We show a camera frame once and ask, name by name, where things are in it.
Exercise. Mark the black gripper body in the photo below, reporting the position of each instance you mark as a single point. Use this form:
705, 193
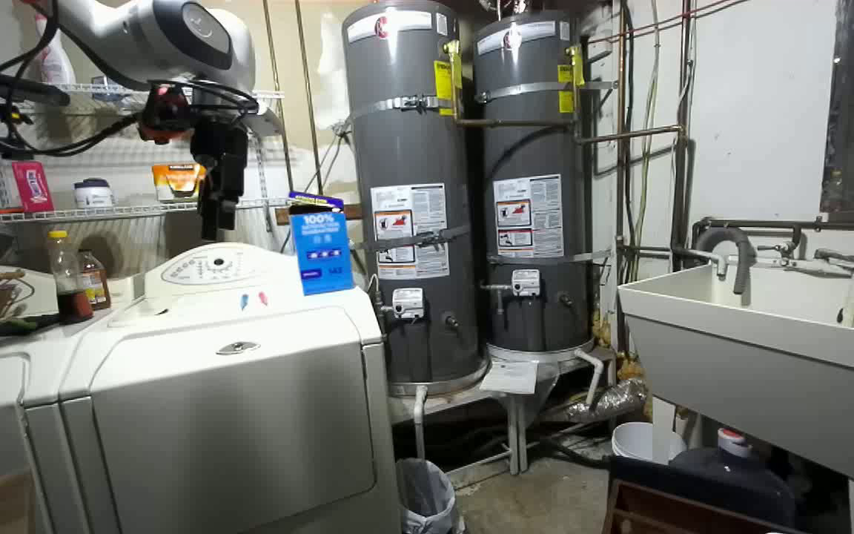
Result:
220, 153

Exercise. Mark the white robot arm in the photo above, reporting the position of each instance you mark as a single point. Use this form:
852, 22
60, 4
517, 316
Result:
131, 34

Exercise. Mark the grey metal wall pipe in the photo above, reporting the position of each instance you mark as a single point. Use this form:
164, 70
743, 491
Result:
684, 187

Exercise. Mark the pink tag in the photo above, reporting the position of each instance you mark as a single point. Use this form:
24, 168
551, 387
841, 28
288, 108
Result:
32, 185

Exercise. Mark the white utility sink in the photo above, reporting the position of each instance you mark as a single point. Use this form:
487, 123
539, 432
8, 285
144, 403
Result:
772, 387

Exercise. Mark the blue cardboard box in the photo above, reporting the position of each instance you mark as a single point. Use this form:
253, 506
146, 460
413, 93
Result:
321, 252

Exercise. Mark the silver foil duct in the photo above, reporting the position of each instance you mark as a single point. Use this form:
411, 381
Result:
606, 400

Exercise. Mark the grey water heater tank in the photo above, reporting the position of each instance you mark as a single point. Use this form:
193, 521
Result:
417, 129
534, 119

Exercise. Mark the metal sink faucet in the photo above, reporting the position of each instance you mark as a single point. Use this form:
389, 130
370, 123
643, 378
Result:
794, 230

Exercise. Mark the white heater stand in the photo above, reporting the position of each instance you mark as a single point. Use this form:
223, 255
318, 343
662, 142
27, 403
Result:
512, 375

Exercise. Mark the white jar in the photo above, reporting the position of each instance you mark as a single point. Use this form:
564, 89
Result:
94, 193

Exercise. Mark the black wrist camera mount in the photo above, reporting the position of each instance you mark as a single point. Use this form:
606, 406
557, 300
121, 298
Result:
164, 111

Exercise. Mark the white bucket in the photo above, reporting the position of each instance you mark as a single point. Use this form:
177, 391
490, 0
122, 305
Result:
640, 440

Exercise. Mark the bin with white bag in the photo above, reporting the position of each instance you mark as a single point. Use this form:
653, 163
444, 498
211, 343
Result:
428, 494

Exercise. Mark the orange packet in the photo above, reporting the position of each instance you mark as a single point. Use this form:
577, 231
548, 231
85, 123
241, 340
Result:
180, 179

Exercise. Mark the wooden cutlery tray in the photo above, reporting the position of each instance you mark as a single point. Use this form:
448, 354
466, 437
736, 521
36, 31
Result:
646, 509

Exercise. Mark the amber bottle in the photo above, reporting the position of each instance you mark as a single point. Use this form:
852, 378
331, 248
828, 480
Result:
98, 283

